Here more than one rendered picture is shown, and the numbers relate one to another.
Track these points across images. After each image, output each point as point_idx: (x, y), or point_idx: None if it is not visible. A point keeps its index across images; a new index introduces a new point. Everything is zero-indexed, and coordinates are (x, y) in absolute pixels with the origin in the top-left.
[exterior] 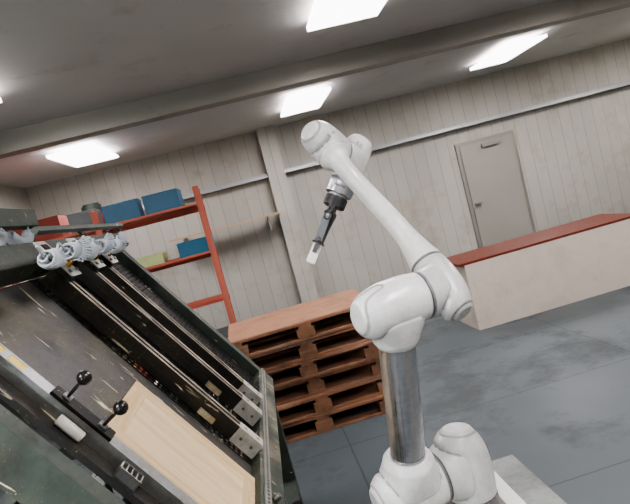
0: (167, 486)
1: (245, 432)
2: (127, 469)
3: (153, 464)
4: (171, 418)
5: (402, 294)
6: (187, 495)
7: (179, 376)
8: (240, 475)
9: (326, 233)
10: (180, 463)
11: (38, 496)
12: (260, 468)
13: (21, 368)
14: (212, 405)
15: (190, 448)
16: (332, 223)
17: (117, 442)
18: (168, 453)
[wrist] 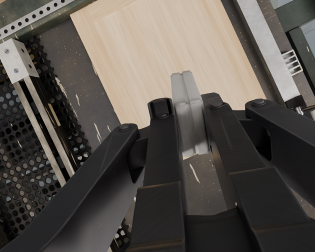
0: (267, 35)
1: (25, 66)
2: (297, 66)
3: (244, 67)
4: (140, 118)
5: None
6: (248, 20)
7: (73, 169)
8: (96, 25)
9: (178, 149)
10: (195, 61)
11: None
12: (55, 17)
13: None
14: (49, 117)
15: (153, 75)
16: (159, 206)
17: (288, 93)
18: (202, 75)
